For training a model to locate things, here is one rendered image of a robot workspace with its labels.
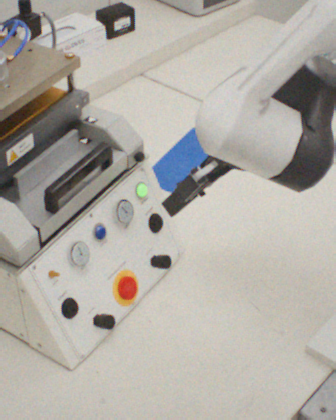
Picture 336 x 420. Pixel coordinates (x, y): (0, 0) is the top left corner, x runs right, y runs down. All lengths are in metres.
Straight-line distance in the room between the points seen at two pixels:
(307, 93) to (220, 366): 0.47
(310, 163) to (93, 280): 0.44
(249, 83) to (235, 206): 0.63
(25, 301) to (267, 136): 0.46
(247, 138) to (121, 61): 1.01
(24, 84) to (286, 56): 0.46
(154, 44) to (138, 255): 0.81
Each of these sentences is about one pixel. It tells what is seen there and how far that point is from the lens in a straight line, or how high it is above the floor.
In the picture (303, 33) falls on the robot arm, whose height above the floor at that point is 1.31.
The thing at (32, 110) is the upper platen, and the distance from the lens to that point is 1.19.
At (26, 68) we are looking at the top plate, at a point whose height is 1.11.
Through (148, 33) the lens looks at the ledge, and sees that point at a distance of 2.00.
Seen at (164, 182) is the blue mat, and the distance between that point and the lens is 1.52.
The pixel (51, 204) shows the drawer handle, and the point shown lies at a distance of 1.10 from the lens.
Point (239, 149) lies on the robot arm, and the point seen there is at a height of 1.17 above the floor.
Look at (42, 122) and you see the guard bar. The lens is 1.17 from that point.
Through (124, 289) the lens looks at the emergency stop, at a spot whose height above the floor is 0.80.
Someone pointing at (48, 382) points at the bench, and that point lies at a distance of 1.18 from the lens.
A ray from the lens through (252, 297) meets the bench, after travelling 1.29.
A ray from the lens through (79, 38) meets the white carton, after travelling 1.85.
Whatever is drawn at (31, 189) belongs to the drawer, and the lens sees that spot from 1.17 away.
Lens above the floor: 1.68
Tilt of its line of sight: 39 degrees down
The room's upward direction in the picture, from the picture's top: straight up
